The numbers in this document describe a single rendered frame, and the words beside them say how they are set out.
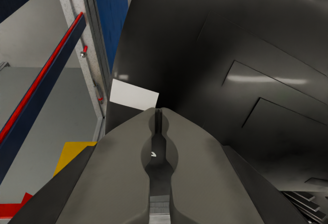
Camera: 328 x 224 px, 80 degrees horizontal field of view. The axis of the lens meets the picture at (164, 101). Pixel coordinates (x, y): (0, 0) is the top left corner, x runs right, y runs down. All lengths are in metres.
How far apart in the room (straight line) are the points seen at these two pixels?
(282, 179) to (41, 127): 1.15
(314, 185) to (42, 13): 1.45
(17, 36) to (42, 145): 0.80
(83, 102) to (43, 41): 0.53
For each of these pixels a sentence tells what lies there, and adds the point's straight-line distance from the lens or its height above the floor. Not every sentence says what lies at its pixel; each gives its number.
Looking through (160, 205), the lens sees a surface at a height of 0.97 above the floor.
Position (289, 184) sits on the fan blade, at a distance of 0.22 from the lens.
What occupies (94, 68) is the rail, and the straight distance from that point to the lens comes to 0.47.
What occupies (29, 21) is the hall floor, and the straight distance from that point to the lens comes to 1.55.
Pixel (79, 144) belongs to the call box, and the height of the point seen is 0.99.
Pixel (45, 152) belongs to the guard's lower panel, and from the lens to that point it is 1.12.
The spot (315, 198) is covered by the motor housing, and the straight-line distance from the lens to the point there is 0.37.
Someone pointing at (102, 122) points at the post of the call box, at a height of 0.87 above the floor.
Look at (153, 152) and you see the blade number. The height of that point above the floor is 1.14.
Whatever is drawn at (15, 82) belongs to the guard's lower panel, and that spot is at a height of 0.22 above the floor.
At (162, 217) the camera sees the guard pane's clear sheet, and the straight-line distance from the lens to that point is 0.90.
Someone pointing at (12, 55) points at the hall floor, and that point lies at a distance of 1.77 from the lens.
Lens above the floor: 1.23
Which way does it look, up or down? 44 degrees down
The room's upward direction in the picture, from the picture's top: 177 degrees clockwise
